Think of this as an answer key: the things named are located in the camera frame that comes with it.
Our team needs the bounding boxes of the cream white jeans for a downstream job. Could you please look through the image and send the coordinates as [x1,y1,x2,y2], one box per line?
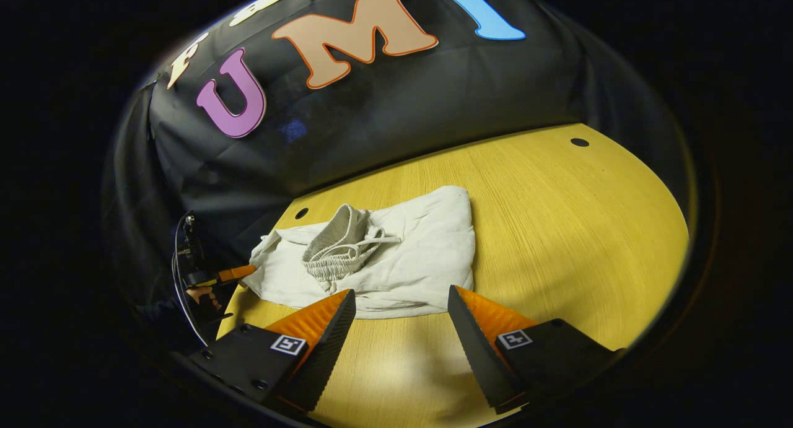
[240,185,477,321]

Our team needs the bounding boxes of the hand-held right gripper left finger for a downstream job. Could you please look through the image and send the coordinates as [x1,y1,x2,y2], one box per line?
[188,289,358,415]

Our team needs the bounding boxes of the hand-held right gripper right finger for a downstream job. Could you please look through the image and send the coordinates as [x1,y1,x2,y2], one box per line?
[447,284,624,416]

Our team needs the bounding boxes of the black backdrop cloth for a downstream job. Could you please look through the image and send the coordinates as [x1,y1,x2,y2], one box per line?
[101,0,694,354]

